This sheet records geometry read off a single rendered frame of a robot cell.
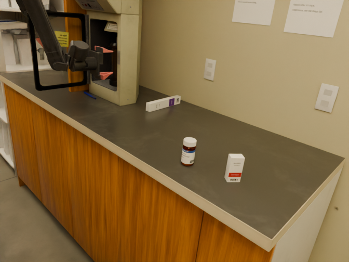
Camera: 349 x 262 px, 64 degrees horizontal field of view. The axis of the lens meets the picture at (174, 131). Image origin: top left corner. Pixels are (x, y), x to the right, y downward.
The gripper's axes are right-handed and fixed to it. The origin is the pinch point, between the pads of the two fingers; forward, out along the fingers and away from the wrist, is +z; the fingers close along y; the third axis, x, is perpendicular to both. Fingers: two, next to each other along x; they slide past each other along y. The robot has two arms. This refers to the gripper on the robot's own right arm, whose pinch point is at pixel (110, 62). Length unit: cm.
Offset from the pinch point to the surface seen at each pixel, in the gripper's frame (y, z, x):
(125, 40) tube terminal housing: 8.6, 15.2, 9.0
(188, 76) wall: -11, 55, -1
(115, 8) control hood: 23.2, 8.4, 9.0
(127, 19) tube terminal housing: 18.5, 15.9, 9.0
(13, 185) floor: -120, -18, 114
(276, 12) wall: 28, 55, -49
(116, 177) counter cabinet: -44, -15, -26
